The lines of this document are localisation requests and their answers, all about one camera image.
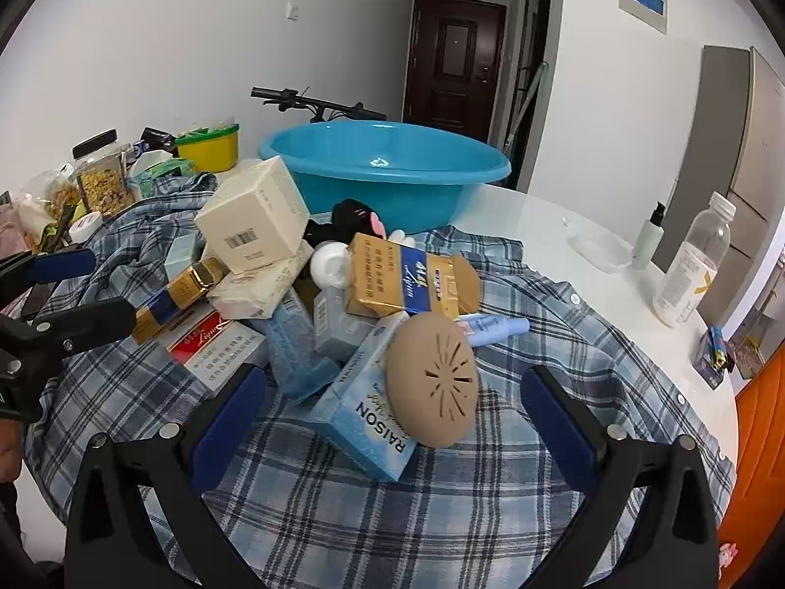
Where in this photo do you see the white round jar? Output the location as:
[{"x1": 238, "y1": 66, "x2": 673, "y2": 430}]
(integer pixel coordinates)
[{"x1": 310, "y1": 239, "x2": 352, "y2": 289}]

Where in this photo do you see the light blue printed carton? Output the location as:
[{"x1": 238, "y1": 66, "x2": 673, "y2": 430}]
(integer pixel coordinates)
[{"x1": 310, "y1": 313, "x2": 424, "y2": 482}]

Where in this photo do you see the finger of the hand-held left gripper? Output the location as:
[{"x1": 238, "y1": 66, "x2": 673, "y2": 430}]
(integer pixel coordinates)
[
  {"x1": 18, "y1": 296, "x2": 137, "y2": 357},
  {"x1": 0, "y1": 247, "x2": 98, "y2": 308}
]

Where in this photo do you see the light blue box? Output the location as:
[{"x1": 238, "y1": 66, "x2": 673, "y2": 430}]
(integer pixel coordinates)
[
  {"x1": 265, "y1": 288, "x2": 341, "y2": 406},
  {"x1": 313, "y1": 287, "x2": 393, "y2": 362}
]

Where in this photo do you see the mop with green handle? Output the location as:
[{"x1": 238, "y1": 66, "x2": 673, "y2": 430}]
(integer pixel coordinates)
[{"x1": 503, "y1": 61, "x2": 550, "y2": 161}]

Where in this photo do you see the yellow container with green rim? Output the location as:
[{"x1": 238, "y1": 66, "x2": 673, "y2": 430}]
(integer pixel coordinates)
[{"x1": 175, "y1": 123, "x2": 241, "y2": 174}]

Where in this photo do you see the blue plastic basin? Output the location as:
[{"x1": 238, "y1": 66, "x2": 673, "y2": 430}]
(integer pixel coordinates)
[{"x1": 258, "y1": 121, "x2": 513, "y2": 235}]

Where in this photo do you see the small pale blue box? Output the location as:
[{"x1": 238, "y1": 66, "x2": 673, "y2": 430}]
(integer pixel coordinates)
[{"x1": 162, "y1": 234, "x2": 206, "y2": 286}]

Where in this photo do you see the white plush piece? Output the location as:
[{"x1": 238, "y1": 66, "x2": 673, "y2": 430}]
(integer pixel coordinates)
[{"x1": 386, "y1": 228, "x2": 430, "y2": 252}]

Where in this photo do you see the bicycle handlebar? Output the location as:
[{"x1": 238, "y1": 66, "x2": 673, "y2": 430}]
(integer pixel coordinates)
[{"x1": 250, "y1": 87, "x2": 387, "y2": 125}]

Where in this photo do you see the colourful small box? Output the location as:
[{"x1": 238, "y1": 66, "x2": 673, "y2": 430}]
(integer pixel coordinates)
[{"x1": 733, "y1": 334, "x2": 767, "y2": 381}]

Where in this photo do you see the clear bottle with white cap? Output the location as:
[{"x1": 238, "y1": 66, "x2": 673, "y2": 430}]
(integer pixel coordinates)
[{"x1": 652, "y1": 191, "x2": 737, "y2": 329}]

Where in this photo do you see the dark framed glass door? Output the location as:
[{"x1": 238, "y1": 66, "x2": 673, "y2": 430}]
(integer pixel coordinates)
[{"x1": 506, "y1": 0, "x2": 553, "y2": 191}]

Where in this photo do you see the snack jar with black lid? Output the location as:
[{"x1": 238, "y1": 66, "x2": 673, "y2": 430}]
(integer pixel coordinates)
[{"x1": 72, "y1": 129, "x2": 137, "y2": 218}]

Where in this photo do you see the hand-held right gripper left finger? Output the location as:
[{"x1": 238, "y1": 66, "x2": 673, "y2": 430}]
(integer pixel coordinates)
[{"x1": 64, "y1": 363, "x2": 271, "y2": 589}]

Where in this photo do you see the orange plastic object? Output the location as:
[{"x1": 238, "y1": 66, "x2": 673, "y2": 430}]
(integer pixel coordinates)
[{"x1": 717, "y1": 356, "x2": 785, "y2": 589}]

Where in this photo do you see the red white cigarette box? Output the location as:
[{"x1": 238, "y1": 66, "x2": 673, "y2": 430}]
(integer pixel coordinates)
[{"x1": 156, "y1": 307, "x2": 267, "y2": 394}]

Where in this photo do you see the black packet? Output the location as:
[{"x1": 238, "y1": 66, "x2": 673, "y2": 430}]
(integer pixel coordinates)
[{"x1": 138, "y1": 127, "x2": 180, "y2": 151}]

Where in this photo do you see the white round lid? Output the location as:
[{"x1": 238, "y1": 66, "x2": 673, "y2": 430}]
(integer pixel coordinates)
[{"x1": 67, "y1": 212, "x2": 105, "y2": 243}]

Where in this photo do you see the blue lotion tube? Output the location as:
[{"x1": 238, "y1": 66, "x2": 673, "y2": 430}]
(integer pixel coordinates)
[{"x1": 457, "y1": 313, "x2": 531, "y2": 348}]

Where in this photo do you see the white patterned packet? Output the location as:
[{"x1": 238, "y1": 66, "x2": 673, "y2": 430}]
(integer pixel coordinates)
[{"x1": 207, "y1": 239, "x2": 315, "y2": 321}]

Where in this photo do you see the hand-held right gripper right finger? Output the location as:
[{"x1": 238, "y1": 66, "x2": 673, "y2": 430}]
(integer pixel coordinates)
[{"x1": 520, "y1": 365, "x2": 720, "y2": 589}]

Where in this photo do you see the clear snack bag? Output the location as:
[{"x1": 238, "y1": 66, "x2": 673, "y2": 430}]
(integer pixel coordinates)
[{"x1": 15, "y1": 162, "x2": 83, "y2": 246}]

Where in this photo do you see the dark brown door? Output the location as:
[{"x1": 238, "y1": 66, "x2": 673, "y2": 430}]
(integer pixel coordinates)
[{"x1": 403, "y1": 0, "x2": 509, "y2": 145}]

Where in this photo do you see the white box with barcode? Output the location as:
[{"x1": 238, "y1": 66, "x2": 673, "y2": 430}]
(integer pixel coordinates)
[{"x1": 194, "y1": 156, "x2": 311, "y2": 274}]

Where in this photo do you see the green packet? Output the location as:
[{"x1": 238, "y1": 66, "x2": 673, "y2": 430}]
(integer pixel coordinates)
[{"x1": 131, "y1": 156, "x2": 197, "y2": 197}]

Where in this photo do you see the blue plaid shirt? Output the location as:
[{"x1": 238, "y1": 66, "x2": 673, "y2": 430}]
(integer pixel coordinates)
[{"x1": 25, "y1": 173, "x2": 737, "y2": 589}]

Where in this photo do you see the clear plastic container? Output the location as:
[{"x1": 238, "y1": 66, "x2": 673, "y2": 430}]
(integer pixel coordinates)
[{"x1": 567, "y1": 221, "x2": 635, "y2": 274}]

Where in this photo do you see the green spray bottle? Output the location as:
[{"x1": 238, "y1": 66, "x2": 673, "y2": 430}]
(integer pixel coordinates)
[{"x1": 631, "y1": 200, "x2": 668, "y2": 271}]

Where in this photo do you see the black plush toy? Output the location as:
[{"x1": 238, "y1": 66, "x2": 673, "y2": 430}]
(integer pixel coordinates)
[{"x1": 303, "y1": 198, "x2": 390, "y2": 246}]

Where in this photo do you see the blue foil packet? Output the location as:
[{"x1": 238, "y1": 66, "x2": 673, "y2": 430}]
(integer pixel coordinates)
[{"x1": 695, "y1": 325, "x2": 735, "y2": 389}]

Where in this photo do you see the tan round vented case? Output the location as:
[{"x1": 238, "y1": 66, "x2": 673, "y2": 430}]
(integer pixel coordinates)
[{"x1": 384, "y1": 312, "x2": 480, "y2": 449}]

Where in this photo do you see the beige refrigerator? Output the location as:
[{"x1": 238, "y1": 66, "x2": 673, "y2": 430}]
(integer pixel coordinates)
[{"x1": 650, "y1": 45, "x2": 785, "y2": 345}]

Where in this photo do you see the person's left hand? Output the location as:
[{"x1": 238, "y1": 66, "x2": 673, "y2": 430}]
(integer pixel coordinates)
[{"x1": 0, "y1": 420, "x2": 26, "y2": 484}]

